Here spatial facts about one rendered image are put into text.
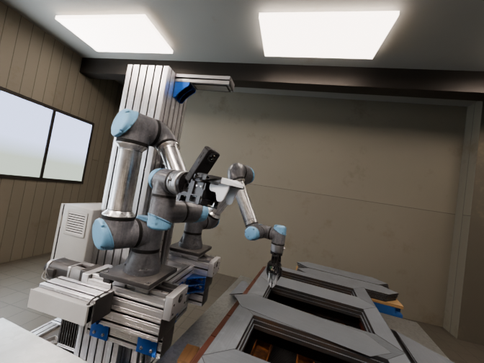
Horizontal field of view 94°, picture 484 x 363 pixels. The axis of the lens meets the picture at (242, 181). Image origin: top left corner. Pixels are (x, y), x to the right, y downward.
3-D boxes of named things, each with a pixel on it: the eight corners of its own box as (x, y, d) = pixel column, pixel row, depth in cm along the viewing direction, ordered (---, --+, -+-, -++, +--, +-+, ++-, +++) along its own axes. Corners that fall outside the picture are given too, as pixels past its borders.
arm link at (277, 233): (275, 223, 137) (289, 226, 133) (273, 241, 137) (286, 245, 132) (271, 224, 130) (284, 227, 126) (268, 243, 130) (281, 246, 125)
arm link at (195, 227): (179, 229, 143) (183, 208, 144) (193, 228, 155) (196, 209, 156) (193, 233, 138) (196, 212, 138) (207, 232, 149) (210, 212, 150)
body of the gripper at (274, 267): (265, 273, 127) (269, 252, 127) (268, 269, 135) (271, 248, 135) (279, 276, 124) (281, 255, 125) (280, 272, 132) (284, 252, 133)
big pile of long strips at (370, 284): (386, 287, 202) (387, 280, 203) (403, 306, 165) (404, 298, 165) (297, 265, 227) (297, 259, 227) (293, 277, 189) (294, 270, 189)
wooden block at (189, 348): (185, 354, 100) (187, 343, 100) (198, 358, 99) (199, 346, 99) (175, 371, 90) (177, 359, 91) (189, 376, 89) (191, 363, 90)
